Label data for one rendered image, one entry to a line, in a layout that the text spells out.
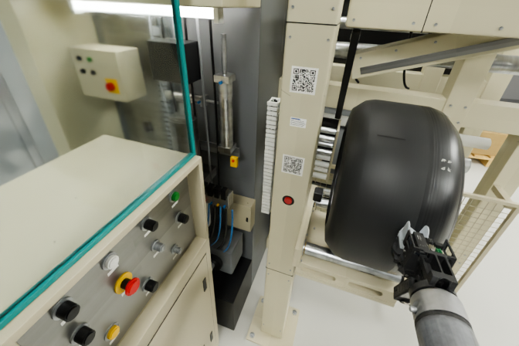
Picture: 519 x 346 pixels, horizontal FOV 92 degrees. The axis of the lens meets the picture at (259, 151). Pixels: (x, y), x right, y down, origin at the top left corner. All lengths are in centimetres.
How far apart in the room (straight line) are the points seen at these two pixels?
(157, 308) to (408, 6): 118
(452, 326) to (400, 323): 160
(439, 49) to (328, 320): 159
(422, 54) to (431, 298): 85
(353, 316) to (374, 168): 143
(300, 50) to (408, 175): 42
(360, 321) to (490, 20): 168
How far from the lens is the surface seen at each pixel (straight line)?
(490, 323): 242
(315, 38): 73
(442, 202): 74
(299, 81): 75
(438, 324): 50
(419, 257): 59
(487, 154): 428
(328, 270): 104
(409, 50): 114
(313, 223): 126
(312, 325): 190
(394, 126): 76
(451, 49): 116
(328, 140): 124
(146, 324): 92
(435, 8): 100
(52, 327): 70
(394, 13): 98
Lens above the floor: 169
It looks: 31 degrees down
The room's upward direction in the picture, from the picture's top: 3 degrees clockwise
